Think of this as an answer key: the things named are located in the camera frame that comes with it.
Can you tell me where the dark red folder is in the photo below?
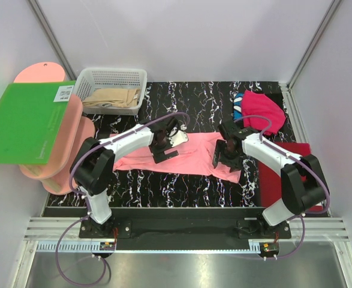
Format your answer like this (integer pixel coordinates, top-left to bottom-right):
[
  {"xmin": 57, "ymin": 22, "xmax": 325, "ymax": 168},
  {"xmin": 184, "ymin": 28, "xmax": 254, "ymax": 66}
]
[{"xmin": 257, "ymin": 142, "xmax": 311, "ymax": 207}]

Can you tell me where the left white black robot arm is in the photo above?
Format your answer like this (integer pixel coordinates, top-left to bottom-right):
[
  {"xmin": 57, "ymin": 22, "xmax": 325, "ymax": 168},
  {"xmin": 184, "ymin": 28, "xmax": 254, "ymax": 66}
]
[{"xmin": 69, "ymin": 116, "xmax": 181, "ymax": 238}]

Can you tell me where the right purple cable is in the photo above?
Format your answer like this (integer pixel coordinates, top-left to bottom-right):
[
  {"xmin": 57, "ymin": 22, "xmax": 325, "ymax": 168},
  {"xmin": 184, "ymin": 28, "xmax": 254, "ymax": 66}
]
[{"xmin": 233, "ymin": 115, "xmax": 332, "ymax": 260}]

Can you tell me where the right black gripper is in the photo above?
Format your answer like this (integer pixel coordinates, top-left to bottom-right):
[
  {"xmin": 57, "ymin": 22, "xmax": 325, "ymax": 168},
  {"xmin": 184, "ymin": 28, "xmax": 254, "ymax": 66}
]
[{"xmin": 212, "ymin": 139, "xmax": 243, "ymax": 173}]

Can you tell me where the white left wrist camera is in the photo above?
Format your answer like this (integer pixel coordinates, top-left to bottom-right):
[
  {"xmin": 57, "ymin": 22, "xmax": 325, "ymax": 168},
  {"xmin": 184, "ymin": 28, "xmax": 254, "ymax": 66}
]
[{"xmin": 168, "ymin": 130, "xmax": 188, "ymax": 148}]

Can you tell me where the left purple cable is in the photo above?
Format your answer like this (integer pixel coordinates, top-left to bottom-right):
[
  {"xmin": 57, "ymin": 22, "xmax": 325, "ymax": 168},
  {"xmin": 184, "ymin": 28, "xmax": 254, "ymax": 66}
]
[{"xmin": 55, "ymin": 112, "xmax": 191, "ymax": 286}]

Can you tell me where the black marble pattern mat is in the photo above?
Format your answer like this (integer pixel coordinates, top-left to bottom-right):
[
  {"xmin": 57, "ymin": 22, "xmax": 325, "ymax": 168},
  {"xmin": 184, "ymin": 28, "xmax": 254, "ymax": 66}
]
[{"xmin": 42, "ymin": 80, "xmax": 298, "ymax": 209}]

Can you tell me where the blue white folded t-shirt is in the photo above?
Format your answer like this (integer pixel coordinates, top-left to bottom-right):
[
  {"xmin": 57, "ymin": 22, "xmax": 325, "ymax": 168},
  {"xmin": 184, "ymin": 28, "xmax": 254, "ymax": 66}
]
[{"xmin": 233, "ymin": 93, "xmax": 244, "ymax": 120}]

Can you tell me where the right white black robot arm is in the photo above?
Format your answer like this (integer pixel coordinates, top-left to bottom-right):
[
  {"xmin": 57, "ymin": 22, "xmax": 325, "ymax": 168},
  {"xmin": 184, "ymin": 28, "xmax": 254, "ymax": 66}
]
[{"xmin": 212, "ymin": 120, "xmax": 330, "ymax": 238}]

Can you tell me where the white plastic basket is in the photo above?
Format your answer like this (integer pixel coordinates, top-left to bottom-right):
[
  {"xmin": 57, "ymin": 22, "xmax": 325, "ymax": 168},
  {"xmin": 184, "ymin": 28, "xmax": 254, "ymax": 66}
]
[{"xmin": 73, "ymin": 67, "xmax": 148, "ymax": 116}]

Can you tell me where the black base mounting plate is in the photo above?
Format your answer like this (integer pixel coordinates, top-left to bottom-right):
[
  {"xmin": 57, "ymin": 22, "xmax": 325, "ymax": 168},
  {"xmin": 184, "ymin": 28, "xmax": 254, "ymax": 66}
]
[{"xmin": 79, "ymin": 208, "xmax": 291, "ymax": 240}]

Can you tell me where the magenta folded t-shirt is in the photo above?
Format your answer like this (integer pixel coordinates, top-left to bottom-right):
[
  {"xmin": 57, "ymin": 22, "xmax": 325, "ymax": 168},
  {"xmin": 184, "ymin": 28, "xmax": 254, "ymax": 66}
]
[{"xmin": 241, "ymin": 91, "xmax": 286, "ymax": 136}]

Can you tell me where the green cutting board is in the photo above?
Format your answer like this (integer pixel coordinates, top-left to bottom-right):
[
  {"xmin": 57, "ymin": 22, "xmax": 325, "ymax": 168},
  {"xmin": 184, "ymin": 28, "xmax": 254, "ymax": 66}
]
[{"xmin": 0, "ymin": 82, "xmax": 69, "ymax": 164}]

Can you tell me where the beige folded t-shirt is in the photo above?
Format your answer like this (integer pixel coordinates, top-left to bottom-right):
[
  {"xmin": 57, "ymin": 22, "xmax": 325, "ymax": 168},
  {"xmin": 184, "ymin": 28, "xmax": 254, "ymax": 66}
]
[{"xmin": 82, "ymin": 88, "xmax": 141, "ymax": 108}]

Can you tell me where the aluminium frame rail front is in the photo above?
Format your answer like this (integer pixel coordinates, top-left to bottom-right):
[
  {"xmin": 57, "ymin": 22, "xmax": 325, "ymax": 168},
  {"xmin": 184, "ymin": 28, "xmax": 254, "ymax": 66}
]
[{"xmin": 24, "ymin": 217, "xmax": 349, "ymax": 242}]

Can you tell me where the pink oval board upper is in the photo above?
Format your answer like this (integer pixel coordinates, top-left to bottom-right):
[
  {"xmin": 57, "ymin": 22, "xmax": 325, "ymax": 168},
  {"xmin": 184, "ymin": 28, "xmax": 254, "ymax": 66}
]
[{"xmin": 14, "ymin": 62, "xmax": 83, "ymax": 180}]

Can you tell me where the purple cable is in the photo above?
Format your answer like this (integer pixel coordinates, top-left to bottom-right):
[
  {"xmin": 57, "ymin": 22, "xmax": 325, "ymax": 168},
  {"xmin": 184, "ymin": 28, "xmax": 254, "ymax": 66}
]
[
  {"xmin": 233, "ymin": 115, "xmax": 332, "ymax": 260},
  {"xmin": 55, "ymin": 112, "xmax": 191, "ymax": 286}
]

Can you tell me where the light pink t-shirt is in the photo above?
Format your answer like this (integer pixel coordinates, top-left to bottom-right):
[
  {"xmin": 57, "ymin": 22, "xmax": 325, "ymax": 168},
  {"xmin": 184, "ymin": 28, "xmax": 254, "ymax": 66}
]
[{"xmin": 113, "ymin": 132, "xmax": 241, "ymax": 183}]

